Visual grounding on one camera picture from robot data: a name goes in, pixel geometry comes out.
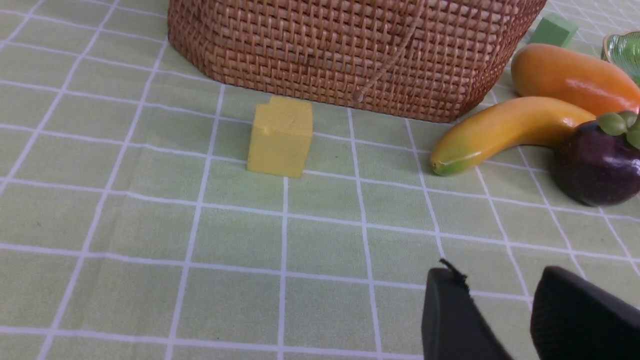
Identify woven rattan basket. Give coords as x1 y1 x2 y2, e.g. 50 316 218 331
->
167 0 546 123

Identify orange toy mango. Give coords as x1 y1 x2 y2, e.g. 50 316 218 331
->
510 43 640 116

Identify yellow toy banana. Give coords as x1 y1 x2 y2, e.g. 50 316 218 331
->
429 96 595 176

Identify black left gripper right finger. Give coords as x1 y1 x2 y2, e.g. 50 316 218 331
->
530 266 640 360

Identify purple toy mangosteen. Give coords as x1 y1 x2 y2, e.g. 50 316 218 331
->
551 111 640 207

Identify green leaf glass plate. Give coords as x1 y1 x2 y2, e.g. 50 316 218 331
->
600 30 640 85

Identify green foam cube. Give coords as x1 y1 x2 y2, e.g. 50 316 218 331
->
527 13 579 48

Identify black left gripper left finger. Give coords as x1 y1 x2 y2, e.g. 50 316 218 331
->
422 259 512 360

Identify yellow foam block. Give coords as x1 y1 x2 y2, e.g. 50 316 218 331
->
246 95 314 179

